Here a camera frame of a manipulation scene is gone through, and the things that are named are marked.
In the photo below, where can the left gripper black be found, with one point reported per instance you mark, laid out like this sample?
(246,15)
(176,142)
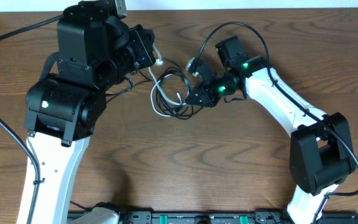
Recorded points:
(144,38)

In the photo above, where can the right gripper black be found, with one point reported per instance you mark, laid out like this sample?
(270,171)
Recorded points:
(205,94)

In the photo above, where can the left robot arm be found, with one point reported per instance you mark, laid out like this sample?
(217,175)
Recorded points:
(96,50)

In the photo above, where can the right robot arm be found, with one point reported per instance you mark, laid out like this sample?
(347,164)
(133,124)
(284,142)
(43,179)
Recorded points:
(321,152)

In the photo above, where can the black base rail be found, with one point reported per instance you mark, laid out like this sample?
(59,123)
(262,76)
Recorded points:
(260,216)

